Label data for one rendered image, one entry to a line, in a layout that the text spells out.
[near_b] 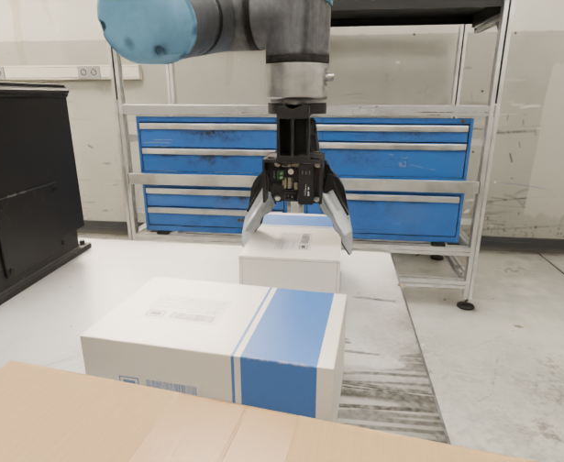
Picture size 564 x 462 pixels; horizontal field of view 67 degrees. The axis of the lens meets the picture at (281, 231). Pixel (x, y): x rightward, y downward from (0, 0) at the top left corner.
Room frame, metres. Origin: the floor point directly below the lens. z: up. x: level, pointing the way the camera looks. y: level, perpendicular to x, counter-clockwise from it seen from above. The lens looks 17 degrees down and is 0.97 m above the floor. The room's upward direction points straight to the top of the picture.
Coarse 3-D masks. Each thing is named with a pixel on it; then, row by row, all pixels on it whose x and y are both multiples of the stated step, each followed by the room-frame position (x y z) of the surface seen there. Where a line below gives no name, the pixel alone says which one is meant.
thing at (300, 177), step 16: (272, 112) 0.52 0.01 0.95; (288, 112) 0.49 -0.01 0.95; (304, 112) 0.49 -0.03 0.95; (320, 112) 0.52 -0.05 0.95; (288, 128) 0.52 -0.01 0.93; (304, 128) 0.52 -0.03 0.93; (288, 144) 0.52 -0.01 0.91; (304, 144) 0.52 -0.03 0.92; (272, 160) 0.50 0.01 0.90; (288, 160) 0.49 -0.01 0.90; (304, 160) 0.49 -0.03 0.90; (320, 160) 0.49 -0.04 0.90; (272, 176) 0.51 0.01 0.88; (288, 176) 0.51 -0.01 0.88; (304, 176) 0.49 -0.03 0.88; (320, 176) 0.49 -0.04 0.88; (272, 192) 0.50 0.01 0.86; (288, 192) 0.50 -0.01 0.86; (304, 192) 0.49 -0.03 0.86; (320, 192) 0.49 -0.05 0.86
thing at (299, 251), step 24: (264, 216) 0.65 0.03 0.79; (288, 216) 0.65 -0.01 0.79; (312, 216) 0.65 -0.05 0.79; (264, 240) 0.53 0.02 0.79; (288, 240) 0.53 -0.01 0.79; (312, 240) 0.53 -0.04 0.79; (336, 240) 0.53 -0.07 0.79; (240, 264) 0.47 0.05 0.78; (264, 264) 0.47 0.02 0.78; (288, 264) 0.47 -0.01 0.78; (312, 264) 0.46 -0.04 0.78; (336, 264) 0.46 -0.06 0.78; (288, 288) 0.47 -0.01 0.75; (312, 288) 0.46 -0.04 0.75; (336, 288) 0.46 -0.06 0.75
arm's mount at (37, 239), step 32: (0, 96) 0.60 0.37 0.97; (32, 96) 0.66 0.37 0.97; (64, 96) 0.74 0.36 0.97; (0, 128) 0.59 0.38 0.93; (32, 128) 0.65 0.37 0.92; (64, 128) 0.73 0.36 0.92; (0, 160) 0.58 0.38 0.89; (32, 160) 0.64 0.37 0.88; (64, 160) 0.72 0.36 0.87; (0, 192) 0.57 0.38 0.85; (32, 192) 0.62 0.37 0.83; (64, 192) 0.71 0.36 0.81; (0, 224) 0.55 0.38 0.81; (32, 224) 0.61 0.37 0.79; (64, 224) 0.69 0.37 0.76; (0, 256) 0.55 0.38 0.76; (32, 256) 0.60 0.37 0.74; (64, 256) 0.68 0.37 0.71; (0, 288) 0.53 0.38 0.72
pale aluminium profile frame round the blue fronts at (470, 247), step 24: (504, 0) 1.86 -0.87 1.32; (504, 24) 1.85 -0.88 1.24; (504, 48) 1.85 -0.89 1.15; (120, 72) 2.09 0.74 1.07; (168, 72) 2.73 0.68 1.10; (456, 72) 2.51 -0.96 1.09; (504, 72) 1.85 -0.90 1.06; (120, 96) 2.07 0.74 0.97; (168, 96) 2.73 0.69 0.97; (456, 96) 2.50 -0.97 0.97; (120, 120) 2.07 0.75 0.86; (120, 144) 2.07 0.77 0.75; (480, 144) 1.89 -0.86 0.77; (480, 168) 1.88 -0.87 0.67; (456, 192) 1.85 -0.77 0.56; (480, 192) 1.85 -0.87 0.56; (480, 216) 1.85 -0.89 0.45; (144, 240) 2.06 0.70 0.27; (168, 240) 2.05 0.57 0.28; (192, 240) 2.03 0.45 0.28; (216, 240) 2.02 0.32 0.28; (240, 240) 2.00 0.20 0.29; (384, 240) 2.55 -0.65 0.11; (480, 240) 1.85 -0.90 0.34; (456, 264) 2.06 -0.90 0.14; (456, 288) 1.86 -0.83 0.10
